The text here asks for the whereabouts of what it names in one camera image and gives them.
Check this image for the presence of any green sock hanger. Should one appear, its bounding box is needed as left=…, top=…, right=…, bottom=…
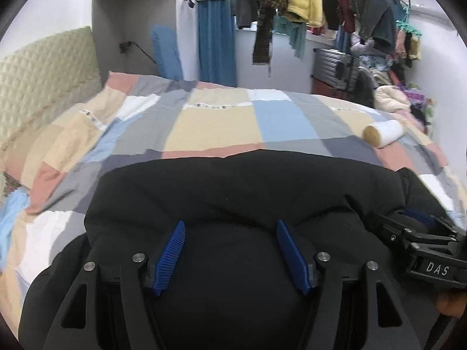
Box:
left=396, top=20, right=422, bottom=37

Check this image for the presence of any brown plaid scarf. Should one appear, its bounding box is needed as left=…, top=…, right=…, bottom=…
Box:
left=252, top=0, right=288, bottom=65

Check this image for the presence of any yellow fleece jacket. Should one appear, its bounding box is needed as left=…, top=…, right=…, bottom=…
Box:
left=284, top=0, right=324, bottom=28

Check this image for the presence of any silver ribbed suitcase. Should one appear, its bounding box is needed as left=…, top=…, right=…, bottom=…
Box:
left=311, top=48, right=359, bottom=99

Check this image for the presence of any black wall plug with cable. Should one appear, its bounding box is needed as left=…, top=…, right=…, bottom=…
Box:
left=119, top=41, right=158, bottom=66

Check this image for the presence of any grey wall cabinet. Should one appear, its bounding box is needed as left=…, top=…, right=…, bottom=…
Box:
left=92, top=0, right=203, bottom=81

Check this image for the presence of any large black coat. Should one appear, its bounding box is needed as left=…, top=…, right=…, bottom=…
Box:
left=19, top=150, right=466, bottom=349

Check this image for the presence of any denim hanging jacket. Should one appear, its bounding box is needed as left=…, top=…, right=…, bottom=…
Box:
left=351, top=0, right=397, bottom=54

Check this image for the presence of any patchwork pastel bed quilt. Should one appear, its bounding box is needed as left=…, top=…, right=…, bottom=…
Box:
left=1, top=73, right=466, bottom=332

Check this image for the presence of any blue curtain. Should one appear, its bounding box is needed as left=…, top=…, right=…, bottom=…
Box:
left=197, top=0, right=238, bottom=87

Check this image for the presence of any teal hanging cloth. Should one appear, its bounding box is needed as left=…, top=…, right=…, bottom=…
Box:
left=273, top=13, right=307, bottom=60

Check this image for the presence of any white and tan roll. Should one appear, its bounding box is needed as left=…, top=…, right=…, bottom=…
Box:
left=363, top=119, right=405, bottom=148

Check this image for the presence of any cream quilted headboard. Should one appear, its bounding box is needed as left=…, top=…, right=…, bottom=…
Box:
left=1, top=26, right=102, bottom=154

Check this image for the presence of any cream fluffy blanket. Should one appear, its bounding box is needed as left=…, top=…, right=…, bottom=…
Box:
left=374, top=85, right=411, bottom=113

